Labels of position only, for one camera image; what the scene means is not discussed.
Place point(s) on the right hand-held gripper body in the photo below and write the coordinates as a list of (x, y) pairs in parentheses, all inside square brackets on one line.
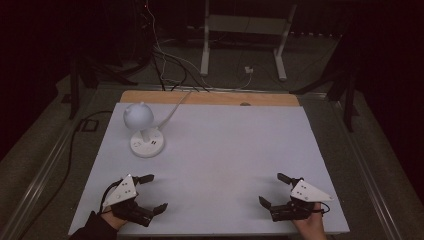
[(305, 196)]

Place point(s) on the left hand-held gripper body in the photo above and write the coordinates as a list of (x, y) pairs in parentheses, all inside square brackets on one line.
[(125, 193)]

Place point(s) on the person's left hand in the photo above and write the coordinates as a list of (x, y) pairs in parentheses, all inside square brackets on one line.
[(112, 218)]

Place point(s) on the person's right hand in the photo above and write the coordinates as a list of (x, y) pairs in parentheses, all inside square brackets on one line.
[(311, 226)]

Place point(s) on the white round desk lamp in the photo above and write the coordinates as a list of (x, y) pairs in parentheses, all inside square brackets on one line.
[(146, 146)]

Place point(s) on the white table cover sheet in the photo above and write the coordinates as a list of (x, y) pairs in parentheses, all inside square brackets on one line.
[(233, 160)]

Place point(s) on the black metal stand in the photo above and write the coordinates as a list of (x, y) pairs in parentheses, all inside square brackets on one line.
[(348, 96), (75, 86)]

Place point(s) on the white plug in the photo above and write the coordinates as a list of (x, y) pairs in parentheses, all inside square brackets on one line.
[(248, 70)]

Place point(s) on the white metal stand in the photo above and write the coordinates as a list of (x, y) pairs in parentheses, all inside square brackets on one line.
[(245, 25)]

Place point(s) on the aluminium floor rail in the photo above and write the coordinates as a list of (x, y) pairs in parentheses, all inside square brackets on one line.
[(370, 176), (43, 173)]

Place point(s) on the black rectangular floor frame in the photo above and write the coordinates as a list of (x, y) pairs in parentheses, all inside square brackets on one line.
[(89, 125)]

